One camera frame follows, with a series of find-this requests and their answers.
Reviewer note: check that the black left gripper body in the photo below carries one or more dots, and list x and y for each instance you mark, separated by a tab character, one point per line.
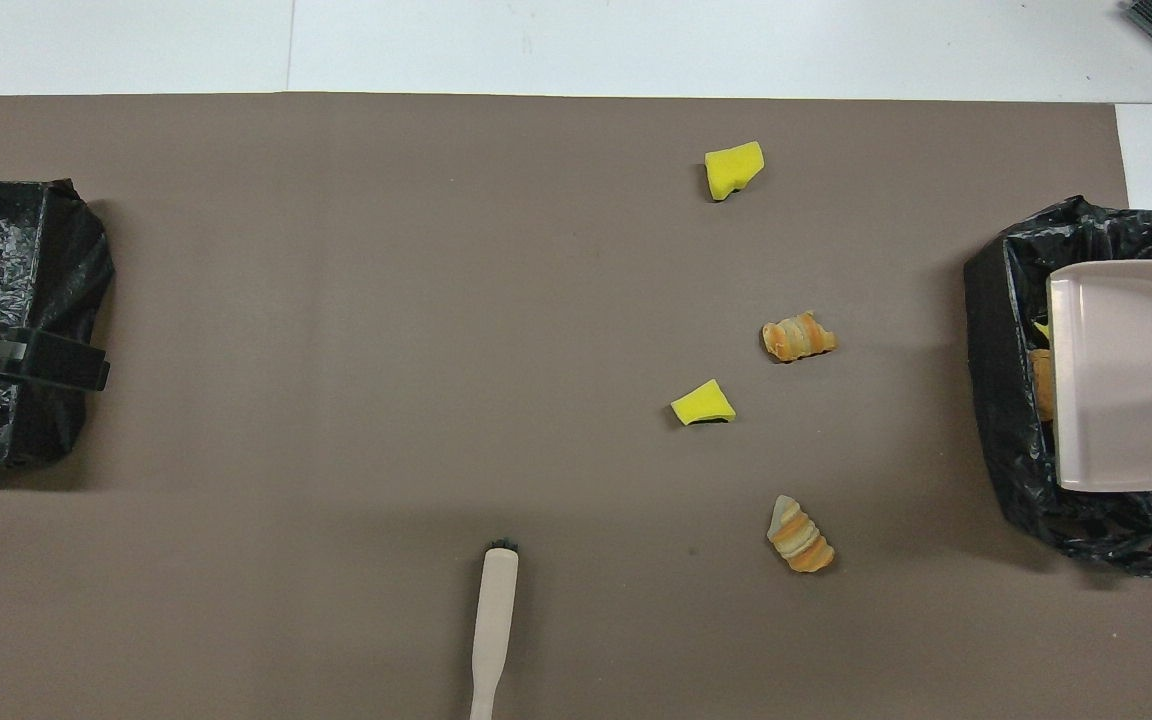
66	365

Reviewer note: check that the beige plastic dustpan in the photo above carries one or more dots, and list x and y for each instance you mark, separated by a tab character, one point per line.
1136	380

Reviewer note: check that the beige brush with black bristles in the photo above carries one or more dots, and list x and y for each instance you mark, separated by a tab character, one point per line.
494	610

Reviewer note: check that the brown curled toy croissant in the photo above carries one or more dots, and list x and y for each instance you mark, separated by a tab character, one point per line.
796	338

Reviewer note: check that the tan peanut-shaped bread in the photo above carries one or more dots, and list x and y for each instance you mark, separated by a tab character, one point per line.
1042	385

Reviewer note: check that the brown table mat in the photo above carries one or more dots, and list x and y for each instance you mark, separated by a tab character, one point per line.
436	250

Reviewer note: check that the bin lined with black bag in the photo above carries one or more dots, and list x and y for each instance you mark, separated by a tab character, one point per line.
1006	400
36	250

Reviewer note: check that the small yellow sponge wedge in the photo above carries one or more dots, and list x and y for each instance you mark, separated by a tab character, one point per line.
703	403

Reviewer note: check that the pale-tipped striped toy croissant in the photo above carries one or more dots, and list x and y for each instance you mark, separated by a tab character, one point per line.
798	538

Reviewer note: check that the yellow sponge with notched edge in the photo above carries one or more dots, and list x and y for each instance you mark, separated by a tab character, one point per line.
1042	329

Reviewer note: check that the yellow five-sided sponge chunk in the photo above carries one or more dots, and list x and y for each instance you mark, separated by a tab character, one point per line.
734	168

